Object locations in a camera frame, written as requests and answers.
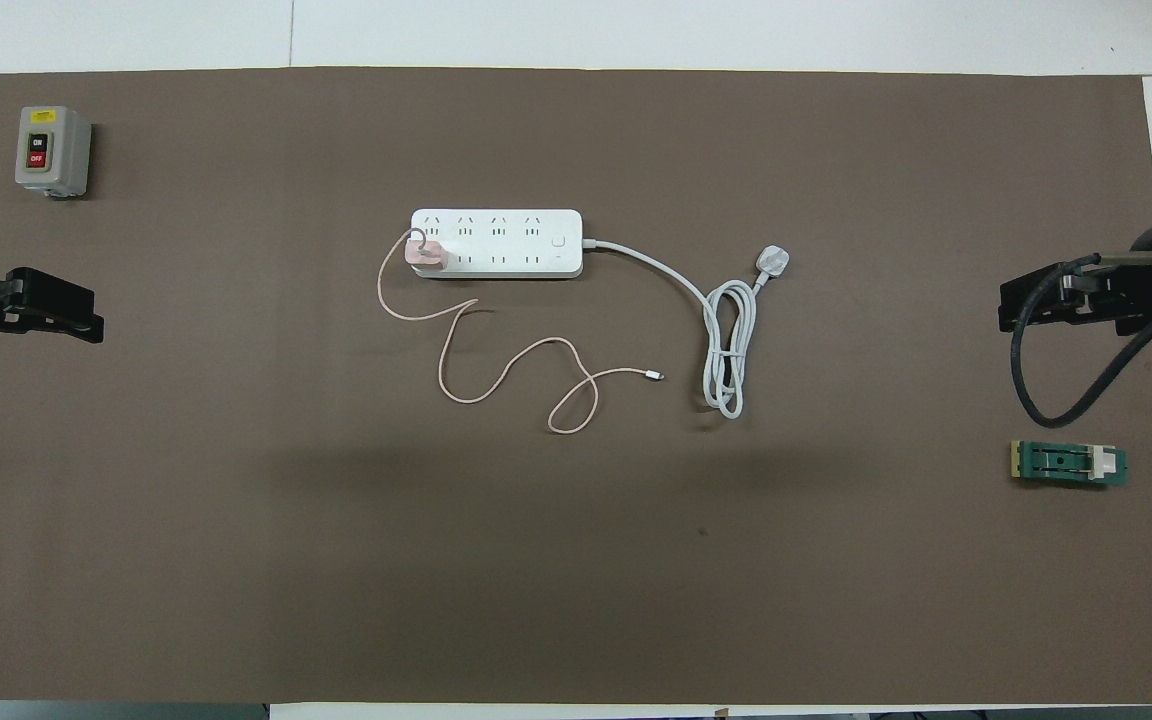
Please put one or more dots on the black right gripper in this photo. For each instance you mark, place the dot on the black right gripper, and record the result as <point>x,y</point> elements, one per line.
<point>1136,290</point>

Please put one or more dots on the grey on-off switch box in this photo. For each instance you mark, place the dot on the grey on-off switch box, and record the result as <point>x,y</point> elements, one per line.
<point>53,152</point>

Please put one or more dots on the white power strip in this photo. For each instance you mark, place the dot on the white power strip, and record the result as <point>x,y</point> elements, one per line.
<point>511,240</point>

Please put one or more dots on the green knife switch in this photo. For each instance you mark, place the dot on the green knife switch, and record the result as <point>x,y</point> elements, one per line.
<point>1066,463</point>

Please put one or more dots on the brown table mat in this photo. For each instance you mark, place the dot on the brown table mat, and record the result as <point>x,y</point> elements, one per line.
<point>536,560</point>

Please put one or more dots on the pink charger adapter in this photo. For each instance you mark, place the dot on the pink charger adapter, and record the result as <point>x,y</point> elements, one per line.
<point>428,257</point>

